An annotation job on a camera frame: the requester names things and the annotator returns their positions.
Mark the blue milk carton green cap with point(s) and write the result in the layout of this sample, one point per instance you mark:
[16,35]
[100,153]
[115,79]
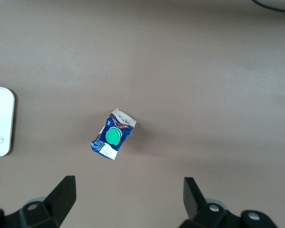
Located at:
[112,135]

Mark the cream rabbit print tray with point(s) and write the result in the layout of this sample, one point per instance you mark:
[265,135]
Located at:
[1,121]

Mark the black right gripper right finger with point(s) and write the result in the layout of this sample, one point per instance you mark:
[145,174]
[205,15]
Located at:
[204,213]

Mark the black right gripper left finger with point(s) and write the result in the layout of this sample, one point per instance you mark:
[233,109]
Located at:
[52,204]

